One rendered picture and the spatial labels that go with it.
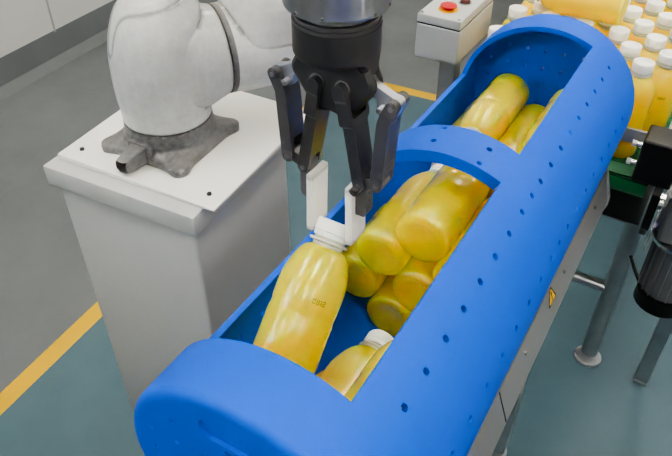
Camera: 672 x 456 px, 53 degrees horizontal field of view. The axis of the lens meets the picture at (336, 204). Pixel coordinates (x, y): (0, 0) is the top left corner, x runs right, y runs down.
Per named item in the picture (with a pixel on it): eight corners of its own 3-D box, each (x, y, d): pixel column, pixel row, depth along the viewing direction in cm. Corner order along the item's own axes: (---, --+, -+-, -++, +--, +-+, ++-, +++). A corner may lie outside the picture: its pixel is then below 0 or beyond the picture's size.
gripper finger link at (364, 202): (362, 164, 64) (390, 173, 62) (362, 206, 67) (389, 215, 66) (354, 172, 63) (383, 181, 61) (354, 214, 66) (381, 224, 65)
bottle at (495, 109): (506, 63, 114) (463, 112, 102) (539, 88, 113) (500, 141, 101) (483, 91, 119) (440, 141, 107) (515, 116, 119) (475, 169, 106)
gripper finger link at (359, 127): (351, 66, 60) (365, 67, 59) (369, 174, 66) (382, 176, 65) (328, 85, 57) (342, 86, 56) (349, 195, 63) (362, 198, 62)
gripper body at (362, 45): (267, 13, 54) (273, 113, 60) (359, 36, 51) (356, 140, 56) (317, -17, 59) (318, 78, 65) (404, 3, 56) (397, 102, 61)
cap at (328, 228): (308, 228, 70) (315, 211, 70) (341, 240, 72) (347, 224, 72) (320, 233, 67) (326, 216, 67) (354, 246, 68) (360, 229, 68)
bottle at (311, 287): (226, 384, 71) (291, 219, 71) (287, 401, 73) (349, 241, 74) (240, 410, 64) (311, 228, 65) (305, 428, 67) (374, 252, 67)
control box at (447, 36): (413, 55, 150) (417, 11, 143) (449, 23, 163) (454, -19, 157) (455, 66, 146) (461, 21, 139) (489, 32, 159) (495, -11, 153)
